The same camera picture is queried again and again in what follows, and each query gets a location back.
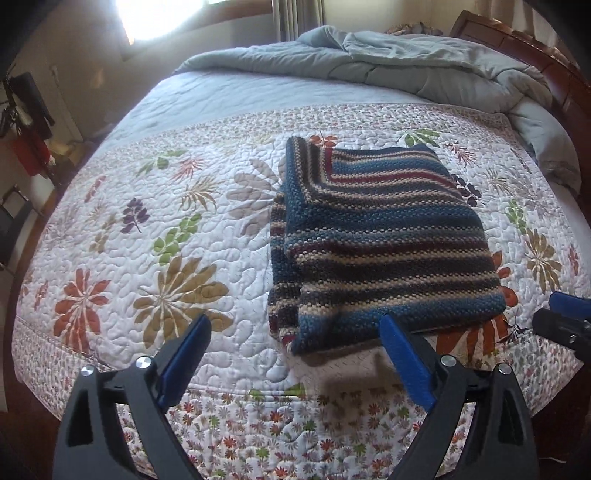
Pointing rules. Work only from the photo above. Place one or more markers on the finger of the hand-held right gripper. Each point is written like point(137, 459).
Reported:
point(570, 305)

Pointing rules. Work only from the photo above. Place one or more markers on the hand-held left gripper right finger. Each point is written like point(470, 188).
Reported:
point(406, 364)

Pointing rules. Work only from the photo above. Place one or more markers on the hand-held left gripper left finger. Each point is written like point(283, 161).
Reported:
point(184, 355)

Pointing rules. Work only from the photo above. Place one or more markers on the striped knitted sweater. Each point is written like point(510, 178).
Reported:
point(392, 230)

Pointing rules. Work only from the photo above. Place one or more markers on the floral quilted bedspread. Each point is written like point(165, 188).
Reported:
point(138, 184)

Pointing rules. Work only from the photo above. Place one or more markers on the wooden headboard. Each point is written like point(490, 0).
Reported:
point(570, 90)

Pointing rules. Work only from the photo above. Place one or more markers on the black chair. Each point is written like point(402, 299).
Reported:
point(11, 226)

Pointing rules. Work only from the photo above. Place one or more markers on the red hanging garment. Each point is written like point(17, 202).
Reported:
point(30, 154)

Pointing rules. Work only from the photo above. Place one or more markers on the grey comforter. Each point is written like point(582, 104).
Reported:
point(415, 60)

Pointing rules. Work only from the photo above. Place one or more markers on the black hanging garment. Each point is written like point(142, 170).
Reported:
point(30, 101)

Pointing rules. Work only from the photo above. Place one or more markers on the coat rack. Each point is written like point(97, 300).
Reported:
point(9, 115)

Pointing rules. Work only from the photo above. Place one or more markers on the patterned pillow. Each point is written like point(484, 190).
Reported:
point(413, 30)

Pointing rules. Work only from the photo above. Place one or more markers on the bright window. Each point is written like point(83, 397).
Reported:
point(152, 18)

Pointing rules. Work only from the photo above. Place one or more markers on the beige curtain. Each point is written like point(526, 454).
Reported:
point(300, 18)

